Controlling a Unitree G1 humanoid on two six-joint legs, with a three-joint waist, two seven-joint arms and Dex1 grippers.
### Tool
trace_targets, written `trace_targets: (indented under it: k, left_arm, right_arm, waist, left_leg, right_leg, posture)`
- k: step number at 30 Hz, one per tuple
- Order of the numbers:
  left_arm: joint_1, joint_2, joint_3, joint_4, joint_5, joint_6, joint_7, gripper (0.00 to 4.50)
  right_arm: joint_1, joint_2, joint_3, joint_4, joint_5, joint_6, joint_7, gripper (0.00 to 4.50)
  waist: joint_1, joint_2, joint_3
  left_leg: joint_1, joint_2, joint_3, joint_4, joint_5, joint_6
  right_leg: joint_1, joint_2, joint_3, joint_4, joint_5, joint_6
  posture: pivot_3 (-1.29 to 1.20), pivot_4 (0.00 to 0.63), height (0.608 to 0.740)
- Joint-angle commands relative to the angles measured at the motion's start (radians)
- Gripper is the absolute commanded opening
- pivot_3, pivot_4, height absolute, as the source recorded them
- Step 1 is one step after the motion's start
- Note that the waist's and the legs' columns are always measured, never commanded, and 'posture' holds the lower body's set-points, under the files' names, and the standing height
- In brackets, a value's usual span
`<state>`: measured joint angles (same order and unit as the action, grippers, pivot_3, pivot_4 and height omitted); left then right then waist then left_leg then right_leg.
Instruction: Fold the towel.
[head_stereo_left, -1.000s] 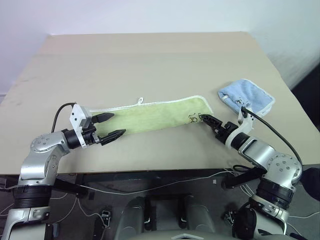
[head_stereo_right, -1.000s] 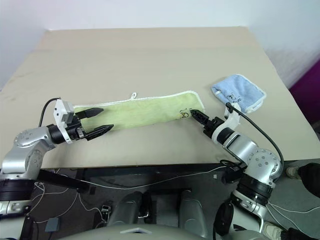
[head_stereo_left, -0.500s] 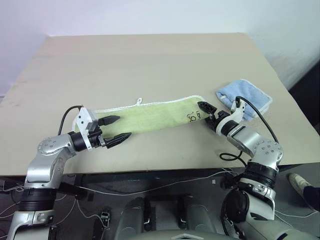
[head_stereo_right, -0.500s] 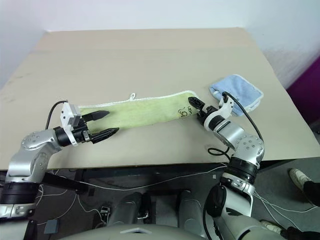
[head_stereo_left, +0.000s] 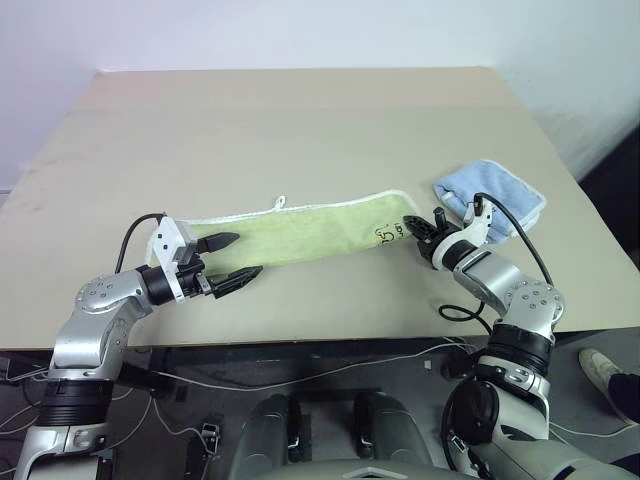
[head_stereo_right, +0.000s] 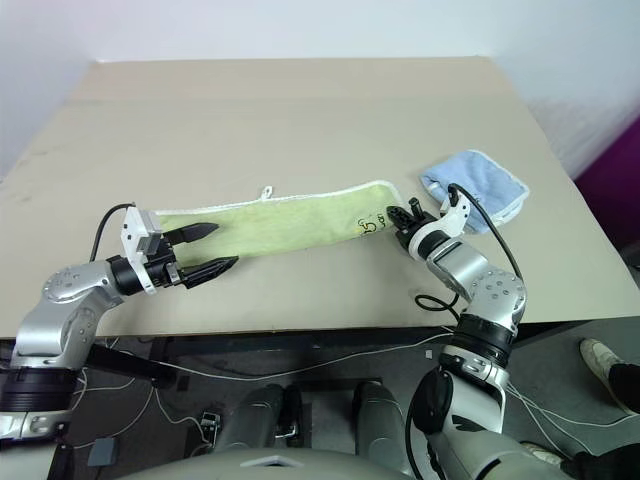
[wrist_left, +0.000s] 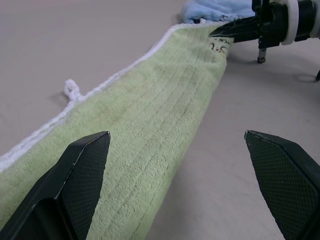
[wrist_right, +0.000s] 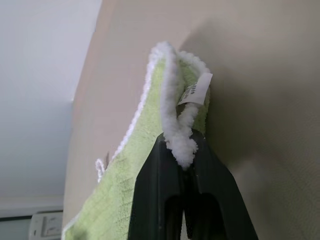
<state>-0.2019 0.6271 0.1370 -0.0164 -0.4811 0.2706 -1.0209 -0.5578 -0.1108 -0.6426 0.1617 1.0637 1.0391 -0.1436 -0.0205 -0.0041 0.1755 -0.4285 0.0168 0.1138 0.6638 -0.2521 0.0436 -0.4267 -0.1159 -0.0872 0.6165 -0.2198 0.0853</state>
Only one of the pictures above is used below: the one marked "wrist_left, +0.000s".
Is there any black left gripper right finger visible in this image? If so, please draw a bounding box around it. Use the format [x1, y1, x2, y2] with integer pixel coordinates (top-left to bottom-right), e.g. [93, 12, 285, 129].
[243, 129, 320, 240]

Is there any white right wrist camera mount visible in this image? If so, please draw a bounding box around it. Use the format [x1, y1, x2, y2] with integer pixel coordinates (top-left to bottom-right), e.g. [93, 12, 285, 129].
[279, 0, 300, 46]

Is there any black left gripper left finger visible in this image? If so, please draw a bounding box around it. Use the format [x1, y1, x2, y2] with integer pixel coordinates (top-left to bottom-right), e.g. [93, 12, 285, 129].
[0, 130, 111, 240]

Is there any green towel with white trim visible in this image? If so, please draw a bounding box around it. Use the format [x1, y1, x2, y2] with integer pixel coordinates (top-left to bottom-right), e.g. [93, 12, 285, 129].
[0, 23, 236, 240]

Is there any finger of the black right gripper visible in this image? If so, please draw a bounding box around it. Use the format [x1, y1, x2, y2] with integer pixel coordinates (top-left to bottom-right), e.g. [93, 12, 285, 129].
[208, 24, 262, 43]
[217, 16, 261, 31]

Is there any light blue towel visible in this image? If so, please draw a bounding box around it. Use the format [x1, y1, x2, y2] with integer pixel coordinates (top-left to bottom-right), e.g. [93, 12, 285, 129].
[180, 0, 254, 26]

